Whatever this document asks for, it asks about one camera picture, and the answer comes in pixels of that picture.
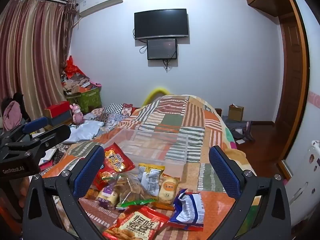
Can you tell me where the striped curtain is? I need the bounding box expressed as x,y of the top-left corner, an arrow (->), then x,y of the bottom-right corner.
0,0 -> 77,130

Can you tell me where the white door with stickers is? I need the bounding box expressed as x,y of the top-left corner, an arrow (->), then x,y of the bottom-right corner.
285,0 -> 320,228

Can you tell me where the purple cake packet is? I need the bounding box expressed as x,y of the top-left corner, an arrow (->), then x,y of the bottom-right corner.
96,184 -> 121,209

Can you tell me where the red chip snack packet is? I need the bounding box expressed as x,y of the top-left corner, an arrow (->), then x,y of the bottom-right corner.
99,142 -> 136,191

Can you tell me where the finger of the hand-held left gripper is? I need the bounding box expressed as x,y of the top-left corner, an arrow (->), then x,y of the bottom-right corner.
5,125 -> 72,156
0,116 -> 49,143

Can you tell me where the checkered cloth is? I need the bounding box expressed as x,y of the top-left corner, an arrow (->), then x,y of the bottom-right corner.
91,102 -> 137,128

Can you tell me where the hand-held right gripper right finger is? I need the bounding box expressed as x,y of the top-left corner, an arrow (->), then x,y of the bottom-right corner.
209,145 -> 292,240

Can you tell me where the clear plastic container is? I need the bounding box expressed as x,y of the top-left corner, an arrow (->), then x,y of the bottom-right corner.
104,129 -> 190,167

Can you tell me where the red bean snack packet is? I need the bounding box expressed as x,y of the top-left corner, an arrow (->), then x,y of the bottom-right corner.
102,206 -> 171,240

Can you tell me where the wall television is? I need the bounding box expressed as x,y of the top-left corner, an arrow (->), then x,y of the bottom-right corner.
134,8 -> 189,41

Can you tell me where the wooden door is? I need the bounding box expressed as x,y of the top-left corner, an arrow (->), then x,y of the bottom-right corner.
273,12 -> 308,180

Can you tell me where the dark clothing pile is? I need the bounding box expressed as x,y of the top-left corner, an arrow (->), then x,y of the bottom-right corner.
222,116 -> 256,141

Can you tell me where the small black monitor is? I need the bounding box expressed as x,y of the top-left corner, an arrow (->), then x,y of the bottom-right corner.
146,38 -> 178,60

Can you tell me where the yellow hoop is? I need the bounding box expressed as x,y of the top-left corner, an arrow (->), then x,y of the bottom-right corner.
142,87 -> 172,107

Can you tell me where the pink plush toy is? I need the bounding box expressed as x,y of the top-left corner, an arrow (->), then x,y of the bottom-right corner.
70,103 -> 86,124

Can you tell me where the cardboard box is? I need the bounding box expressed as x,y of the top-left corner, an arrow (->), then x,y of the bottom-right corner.
228,104 -> 245,122

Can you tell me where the red plastic bag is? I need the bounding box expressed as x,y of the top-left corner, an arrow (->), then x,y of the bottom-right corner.
65,55 -> 86,79

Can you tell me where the red flat box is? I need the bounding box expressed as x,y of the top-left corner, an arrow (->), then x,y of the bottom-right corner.
44,101 -> 71,118

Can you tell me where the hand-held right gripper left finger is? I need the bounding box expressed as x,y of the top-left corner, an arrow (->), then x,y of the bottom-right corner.
22,145 -> 105,240

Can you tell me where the green patterned box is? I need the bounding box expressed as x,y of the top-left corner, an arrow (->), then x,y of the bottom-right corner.
66,87 -> 103,113

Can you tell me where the white cloth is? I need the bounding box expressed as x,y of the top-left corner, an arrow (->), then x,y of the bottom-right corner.
62,119 -> 104,143

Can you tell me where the blue white snack packet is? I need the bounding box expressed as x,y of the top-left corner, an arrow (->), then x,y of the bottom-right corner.
168,188 -> 206,232

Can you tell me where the small yellow white packet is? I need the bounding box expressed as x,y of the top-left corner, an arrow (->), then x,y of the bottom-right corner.
138,163 -> 166,197

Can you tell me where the pink clothing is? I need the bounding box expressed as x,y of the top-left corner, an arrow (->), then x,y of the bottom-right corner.
2,101 -> 24,130

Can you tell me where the clear green-zip snack bag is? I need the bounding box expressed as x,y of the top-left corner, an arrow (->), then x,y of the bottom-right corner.
114,172 -> 161,208

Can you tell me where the beige cake packet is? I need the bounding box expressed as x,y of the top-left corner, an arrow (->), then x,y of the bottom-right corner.
158,174 -> 181,205

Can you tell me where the white air conditioner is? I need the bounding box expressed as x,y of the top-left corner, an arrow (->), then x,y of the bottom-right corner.
78,0 -> 124,18

